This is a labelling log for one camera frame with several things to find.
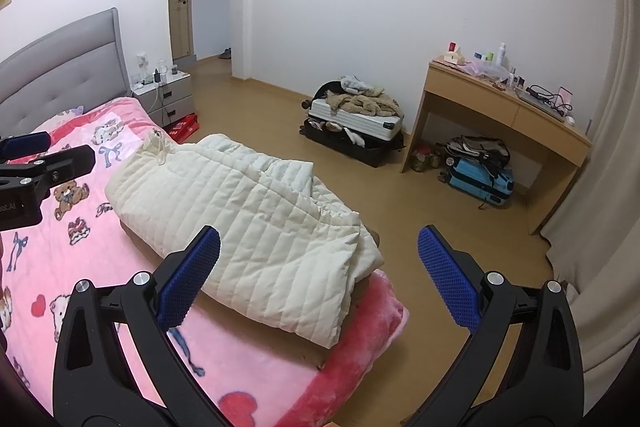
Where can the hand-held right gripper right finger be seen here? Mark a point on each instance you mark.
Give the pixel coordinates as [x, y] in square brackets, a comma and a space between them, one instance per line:
[447, 279]

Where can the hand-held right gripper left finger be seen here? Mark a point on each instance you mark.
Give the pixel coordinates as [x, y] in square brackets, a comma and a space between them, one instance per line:
[190, 279]

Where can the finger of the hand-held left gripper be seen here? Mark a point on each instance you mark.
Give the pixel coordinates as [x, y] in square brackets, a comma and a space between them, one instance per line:
[65, 167]
[25, 144]

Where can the cream quilted hooded jacket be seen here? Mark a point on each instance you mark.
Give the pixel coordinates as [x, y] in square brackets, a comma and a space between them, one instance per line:
[250, 217]

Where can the beige clothes pile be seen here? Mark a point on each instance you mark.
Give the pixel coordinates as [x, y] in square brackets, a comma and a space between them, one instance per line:
[365, 104]

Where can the white floral pillow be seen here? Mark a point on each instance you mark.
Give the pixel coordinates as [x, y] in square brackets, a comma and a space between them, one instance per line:
[70, 113]

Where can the brown garment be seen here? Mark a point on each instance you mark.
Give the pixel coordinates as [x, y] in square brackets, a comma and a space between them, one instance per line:
[375, 241]

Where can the grey padded headboard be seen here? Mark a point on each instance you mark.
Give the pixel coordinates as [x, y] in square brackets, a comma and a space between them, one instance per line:
[65, 67]

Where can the pink printed blanket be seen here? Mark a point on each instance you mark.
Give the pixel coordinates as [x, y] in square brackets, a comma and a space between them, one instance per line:
[100, 257]

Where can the blue hard suitcase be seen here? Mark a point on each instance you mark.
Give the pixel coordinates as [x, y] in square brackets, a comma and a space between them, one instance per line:
[475, 181]

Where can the glass jar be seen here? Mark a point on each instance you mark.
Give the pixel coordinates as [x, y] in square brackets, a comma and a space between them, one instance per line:
[433, 158]
[418, 161]

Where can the red gift box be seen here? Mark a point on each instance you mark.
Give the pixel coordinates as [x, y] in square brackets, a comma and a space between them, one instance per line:
[182, 127]

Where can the white grey nightstand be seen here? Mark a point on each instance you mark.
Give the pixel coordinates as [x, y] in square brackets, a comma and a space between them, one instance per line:
[172, 102]

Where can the small black bottle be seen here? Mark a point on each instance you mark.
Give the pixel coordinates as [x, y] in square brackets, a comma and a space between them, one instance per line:
[159, 77]

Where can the grey black backpack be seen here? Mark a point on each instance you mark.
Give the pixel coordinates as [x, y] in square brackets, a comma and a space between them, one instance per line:
[475, 147]

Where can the black open suitcase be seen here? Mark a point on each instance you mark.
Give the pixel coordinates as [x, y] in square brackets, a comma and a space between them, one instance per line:
[360, 153]

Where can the white hard suitcase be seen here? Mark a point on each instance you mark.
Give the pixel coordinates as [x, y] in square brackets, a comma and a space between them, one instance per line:
[360, 127]

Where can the wooden desk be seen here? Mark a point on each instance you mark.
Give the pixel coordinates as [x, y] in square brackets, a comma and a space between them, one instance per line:
[475, 102]

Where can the pair of dark shoes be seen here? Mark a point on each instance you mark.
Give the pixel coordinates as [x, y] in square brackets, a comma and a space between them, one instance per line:
[226, 53]

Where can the silver laptop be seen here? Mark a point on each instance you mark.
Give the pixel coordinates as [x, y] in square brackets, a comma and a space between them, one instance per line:
[532, 99]

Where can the cream curtain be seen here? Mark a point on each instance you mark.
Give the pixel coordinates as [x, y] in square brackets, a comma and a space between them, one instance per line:
[610, 157]

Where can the black hair straightener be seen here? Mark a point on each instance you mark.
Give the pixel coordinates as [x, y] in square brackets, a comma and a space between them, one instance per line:
[547, 99]

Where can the pink plastic bag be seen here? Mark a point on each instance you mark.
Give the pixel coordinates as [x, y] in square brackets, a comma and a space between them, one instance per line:
[482, 69]

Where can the small pink box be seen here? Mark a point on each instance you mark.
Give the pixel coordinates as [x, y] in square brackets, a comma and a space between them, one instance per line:
[565, 97]

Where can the grey white cloth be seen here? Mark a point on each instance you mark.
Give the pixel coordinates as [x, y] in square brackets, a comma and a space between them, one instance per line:
[355, 83]

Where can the red white box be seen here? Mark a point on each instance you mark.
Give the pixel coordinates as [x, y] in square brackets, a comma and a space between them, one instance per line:
[452, 53]

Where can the white spray bottle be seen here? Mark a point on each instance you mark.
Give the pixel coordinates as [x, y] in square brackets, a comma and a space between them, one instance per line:
[501, 54]

